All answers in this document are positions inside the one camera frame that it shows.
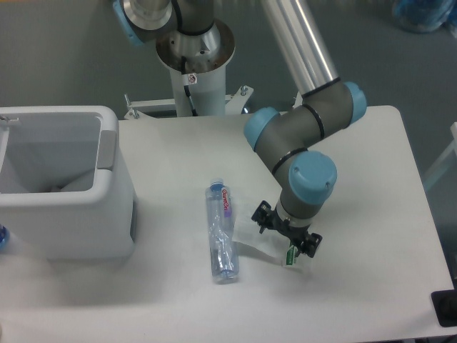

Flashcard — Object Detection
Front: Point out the clear plastic bag green label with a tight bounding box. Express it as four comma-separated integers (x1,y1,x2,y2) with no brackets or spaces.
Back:
231,200,318,273

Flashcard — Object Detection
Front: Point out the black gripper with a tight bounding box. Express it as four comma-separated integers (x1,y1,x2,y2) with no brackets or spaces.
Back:
251,200,323,258

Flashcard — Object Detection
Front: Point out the blue plastic bag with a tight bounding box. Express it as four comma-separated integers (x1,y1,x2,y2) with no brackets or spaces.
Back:
391,1,456,34

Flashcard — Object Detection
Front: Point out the black cable on pedestal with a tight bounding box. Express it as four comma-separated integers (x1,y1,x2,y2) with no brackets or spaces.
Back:
180,56,199,117

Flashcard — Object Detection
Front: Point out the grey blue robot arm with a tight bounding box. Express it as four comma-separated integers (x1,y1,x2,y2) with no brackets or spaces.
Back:
112,1,367,257

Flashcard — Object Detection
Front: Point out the crushed clear plastic bottle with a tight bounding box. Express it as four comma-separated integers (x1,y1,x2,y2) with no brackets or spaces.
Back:
205,178,239,284

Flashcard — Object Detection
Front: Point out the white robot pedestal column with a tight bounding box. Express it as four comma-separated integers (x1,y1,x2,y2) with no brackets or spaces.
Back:
155,18,236,117

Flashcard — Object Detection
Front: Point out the white frame at right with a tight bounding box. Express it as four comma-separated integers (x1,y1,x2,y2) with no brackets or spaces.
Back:
423,122,456,192

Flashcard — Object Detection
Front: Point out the white trash can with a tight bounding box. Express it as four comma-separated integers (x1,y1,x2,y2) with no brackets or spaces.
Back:
1,106,137,259

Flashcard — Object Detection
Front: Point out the white pedestal base frame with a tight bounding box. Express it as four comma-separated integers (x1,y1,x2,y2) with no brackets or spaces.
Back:
123,85,301,120

